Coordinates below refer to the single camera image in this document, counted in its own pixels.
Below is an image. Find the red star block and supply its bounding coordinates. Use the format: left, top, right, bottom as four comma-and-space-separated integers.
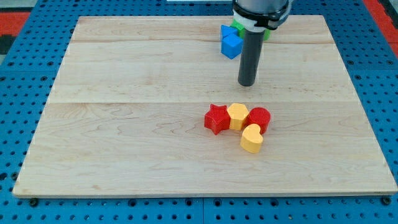
204, 104, 231, 135

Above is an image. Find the yellow hexagon block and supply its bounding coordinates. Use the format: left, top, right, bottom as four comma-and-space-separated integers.
227, 103, 249, 130

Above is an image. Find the wooden board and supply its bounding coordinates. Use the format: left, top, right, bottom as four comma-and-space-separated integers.
12, 15, 397, 198

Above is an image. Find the red cylinder block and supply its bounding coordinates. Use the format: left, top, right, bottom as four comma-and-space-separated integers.
247, 107, 271, 134

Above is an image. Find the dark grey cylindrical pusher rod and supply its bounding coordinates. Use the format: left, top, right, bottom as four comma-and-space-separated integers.
238, 30, 265, 86

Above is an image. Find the blue triangle block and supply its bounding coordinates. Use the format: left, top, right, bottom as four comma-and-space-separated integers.
220, 24, 238, 40

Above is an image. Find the green block behind rod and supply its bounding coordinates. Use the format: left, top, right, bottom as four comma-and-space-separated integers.
263, 29, 271, 41

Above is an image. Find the yellow heart block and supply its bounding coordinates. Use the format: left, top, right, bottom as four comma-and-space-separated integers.
239, 124, 264, 154

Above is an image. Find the blue cube block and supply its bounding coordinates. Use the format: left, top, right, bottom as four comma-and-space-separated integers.
221, 34, 243, 59

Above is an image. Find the green star block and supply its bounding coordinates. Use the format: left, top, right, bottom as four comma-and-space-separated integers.
230, 19, 246, 39

